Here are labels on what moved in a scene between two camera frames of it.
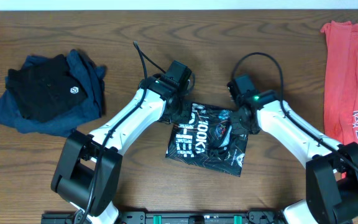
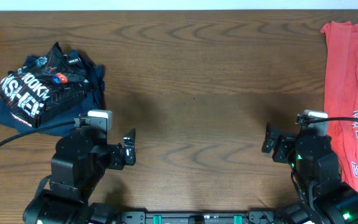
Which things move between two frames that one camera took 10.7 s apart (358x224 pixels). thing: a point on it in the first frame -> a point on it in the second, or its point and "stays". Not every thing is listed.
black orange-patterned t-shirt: (206, 139) -> (43, 86)
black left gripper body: (181, 112) -> (118, 161)
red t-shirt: (350, 94) stays
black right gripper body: (238, 126) -> (285, 151)
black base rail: (169, 217) stays
